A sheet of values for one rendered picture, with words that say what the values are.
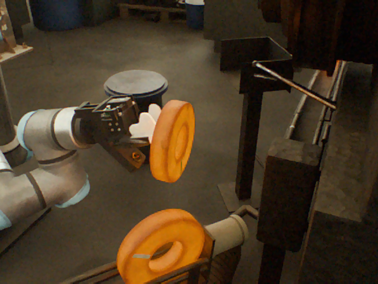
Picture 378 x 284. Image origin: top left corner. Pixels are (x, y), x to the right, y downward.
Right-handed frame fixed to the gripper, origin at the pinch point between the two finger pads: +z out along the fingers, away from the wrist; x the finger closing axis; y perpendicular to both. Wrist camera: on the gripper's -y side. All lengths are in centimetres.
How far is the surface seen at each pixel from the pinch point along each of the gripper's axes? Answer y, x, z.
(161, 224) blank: -7.1, -16.8, 3.5
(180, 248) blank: -15.5, -13.5, 2.9
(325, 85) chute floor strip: -31, 87, 15
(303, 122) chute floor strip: -25, 48, 13
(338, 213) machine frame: -5.3, -13.9, 29.3
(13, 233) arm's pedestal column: -56, 21, -105
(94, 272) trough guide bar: -12.9, -23.1, -8.1
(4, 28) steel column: 6, 190, -258
